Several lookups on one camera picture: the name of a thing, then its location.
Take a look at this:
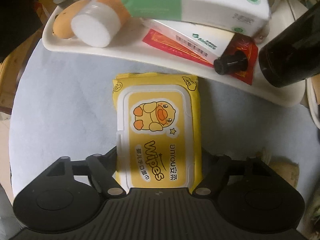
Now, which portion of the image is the orange bottle white cap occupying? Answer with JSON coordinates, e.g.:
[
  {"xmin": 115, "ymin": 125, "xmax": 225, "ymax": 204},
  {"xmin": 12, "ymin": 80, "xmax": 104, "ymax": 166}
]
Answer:
[{"xmin": 71, "ymin": 0, "xmax": 131, "ymax": 48}]

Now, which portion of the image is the green white tissue box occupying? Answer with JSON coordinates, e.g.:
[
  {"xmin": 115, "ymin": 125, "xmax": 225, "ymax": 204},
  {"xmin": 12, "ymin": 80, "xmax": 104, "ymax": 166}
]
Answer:
[{"xmin": 118, "ymin": 0, "xmax": 273, "ymax": 34}]

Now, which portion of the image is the yellow wet wipes pack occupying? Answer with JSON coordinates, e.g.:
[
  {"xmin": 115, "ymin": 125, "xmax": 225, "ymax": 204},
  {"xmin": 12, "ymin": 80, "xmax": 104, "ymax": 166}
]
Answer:
[{"xmin": 112, "ymin": 73, "xmax": 202, "ymax": 194}]

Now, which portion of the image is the white flat carton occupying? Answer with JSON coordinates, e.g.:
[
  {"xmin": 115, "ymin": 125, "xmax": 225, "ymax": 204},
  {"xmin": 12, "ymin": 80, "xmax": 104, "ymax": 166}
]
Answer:
[{"xmin": 143, "ymin": 19, "xmax": 236, "ymax": 62}]

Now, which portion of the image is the small black bottle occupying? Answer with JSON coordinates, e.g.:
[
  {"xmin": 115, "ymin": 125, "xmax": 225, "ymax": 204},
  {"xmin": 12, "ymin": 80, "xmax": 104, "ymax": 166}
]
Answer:
[{"xmin": 213, "ymin": 31, "xmax": 251, "ymax": 75}]

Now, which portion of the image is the white tray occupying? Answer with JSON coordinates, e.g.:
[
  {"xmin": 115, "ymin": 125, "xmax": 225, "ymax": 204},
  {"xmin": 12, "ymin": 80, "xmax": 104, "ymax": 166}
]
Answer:
[{"xmin": 42, "ymin": 4, "xmax": 310, "ymax": 108}]

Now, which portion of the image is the brown tassel cloth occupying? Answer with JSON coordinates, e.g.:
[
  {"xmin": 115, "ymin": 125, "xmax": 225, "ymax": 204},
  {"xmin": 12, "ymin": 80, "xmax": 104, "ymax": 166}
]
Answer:
[{"xmin": 260, "ymin": 148, "xmax": 300, "ymax": 190}]

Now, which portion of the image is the brown egg-shaped sponge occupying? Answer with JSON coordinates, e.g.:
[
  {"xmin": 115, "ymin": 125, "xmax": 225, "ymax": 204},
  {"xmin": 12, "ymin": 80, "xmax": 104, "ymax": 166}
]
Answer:
[{"xmin": 52, "ymin": 0, "xmax": 88, "ymax": 40}]

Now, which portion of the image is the red packet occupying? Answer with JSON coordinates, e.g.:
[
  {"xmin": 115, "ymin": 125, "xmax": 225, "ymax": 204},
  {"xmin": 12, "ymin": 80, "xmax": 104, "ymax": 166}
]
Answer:
[{"xmin": 142, "ymin": 29, "xmax": 259, "ymax": 85}]

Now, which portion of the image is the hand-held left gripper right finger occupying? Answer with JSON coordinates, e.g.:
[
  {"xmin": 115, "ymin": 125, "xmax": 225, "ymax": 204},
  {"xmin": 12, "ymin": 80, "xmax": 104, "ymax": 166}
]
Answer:
[{"xmin": 194, "ymin": 150, "xmax": 278, "ymax": 196}]

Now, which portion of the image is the black thermos bottle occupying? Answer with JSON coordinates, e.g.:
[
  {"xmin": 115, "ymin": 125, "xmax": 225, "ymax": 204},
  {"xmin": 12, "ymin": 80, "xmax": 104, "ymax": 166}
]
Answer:
[{"xmin": 258, "ymin": 3, "xmax": 320, "ymax": 88}]

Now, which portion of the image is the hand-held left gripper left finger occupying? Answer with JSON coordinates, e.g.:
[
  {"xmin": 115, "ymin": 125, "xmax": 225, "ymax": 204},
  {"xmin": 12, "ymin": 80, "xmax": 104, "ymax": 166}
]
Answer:
[{"xmin": 41, "ymin": 148, "xmax": 127, "ymax": 198}]

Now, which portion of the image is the wooden chair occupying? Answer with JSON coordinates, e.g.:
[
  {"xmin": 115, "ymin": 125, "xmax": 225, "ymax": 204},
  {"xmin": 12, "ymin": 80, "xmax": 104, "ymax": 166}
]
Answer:
[{"xmin": 0, "ymin": 51, "xmax": 28, "ymax": 117}]

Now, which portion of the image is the black garment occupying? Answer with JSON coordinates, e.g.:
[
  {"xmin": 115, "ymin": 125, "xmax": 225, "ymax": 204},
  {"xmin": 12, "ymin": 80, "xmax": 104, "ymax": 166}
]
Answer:
[{"xmin": 0, "ymin": 0, "xmax": 49, "ymax": 58}]

